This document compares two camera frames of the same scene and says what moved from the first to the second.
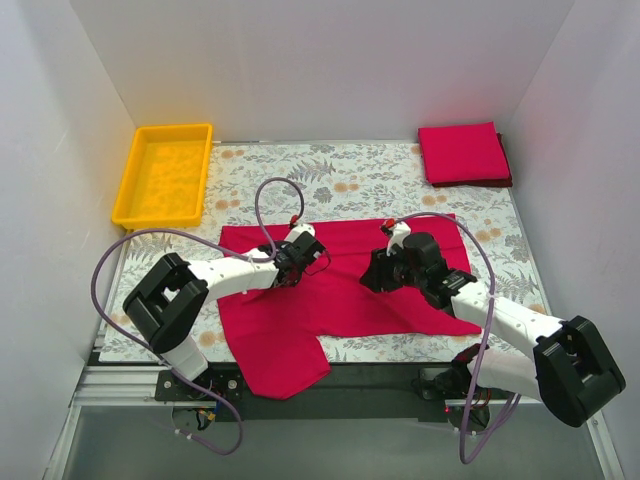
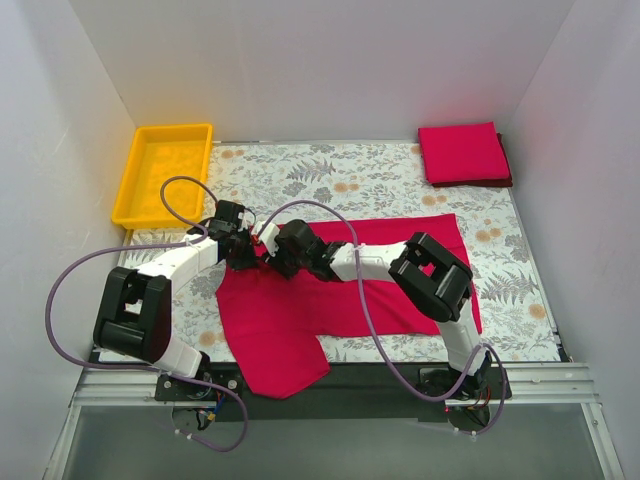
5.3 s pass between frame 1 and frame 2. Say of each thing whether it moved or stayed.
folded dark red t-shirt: stayed
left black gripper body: moved
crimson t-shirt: stayed
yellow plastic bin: stayed
